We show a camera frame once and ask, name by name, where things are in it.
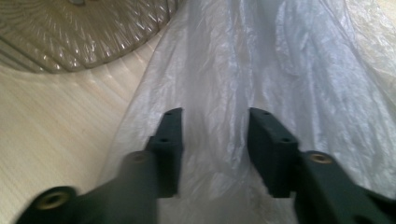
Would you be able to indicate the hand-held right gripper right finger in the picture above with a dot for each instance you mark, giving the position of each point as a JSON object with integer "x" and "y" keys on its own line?
{"x": 271, "y": 155}

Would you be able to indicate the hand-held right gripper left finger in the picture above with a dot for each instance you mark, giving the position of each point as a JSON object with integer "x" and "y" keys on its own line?
{"x": 169, "y": 155}

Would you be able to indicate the clear plastic bag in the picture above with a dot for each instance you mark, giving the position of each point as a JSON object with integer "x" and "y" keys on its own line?
{"x": 280, "y": 62}

